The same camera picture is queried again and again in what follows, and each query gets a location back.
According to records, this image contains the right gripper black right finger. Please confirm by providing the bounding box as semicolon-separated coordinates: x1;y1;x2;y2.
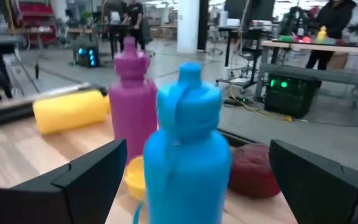
268;138;358;224

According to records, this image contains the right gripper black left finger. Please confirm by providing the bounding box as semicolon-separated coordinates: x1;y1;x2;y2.
0;138;128;224

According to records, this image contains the yellow round toy food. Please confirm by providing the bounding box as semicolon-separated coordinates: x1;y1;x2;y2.
122;154;148;200

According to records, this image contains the dark red round toy food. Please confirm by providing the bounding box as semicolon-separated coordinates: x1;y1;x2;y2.
227;142;282;200

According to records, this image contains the yellow plastic bottle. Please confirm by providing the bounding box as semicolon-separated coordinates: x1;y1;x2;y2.
32;89;111;136

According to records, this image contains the magenta plastic bottle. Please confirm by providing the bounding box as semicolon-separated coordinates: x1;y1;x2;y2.
108;36;159;165

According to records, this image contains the blue plastic bottle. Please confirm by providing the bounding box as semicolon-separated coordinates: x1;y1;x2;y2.
131;61;233;224

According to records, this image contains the computer with green lights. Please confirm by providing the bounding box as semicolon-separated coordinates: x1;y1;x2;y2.
264;73;322;119

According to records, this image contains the computer tower with blue lights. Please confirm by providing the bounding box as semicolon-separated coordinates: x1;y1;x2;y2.
72;39;101;68

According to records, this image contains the wooden top work table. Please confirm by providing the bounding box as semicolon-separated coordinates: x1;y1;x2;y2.
260;39;358;127

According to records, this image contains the small yellow bottle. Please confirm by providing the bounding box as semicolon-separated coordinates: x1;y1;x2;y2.
316;26;328;44

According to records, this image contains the person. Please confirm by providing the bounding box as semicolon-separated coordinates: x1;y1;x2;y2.
121;0;145;52
305;0;357;71

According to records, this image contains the green potted plant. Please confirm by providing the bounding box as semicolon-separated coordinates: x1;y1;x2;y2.
78;10;94;28

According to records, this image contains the red storage shelf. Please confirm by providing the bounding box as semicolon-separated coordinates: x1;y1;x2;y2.
17;2;58;46

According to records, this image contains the white square pillar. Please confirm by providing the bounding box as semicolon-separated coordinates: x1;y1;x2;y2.
176;0;200;54

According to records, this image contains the yellow floor cable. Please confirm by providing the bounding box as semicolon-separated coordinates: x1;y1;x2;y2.
227;86;294;123

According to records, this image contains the black aluminium rig frame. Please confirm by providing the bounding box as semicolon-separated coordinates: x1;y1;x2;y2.
0;82;259;149

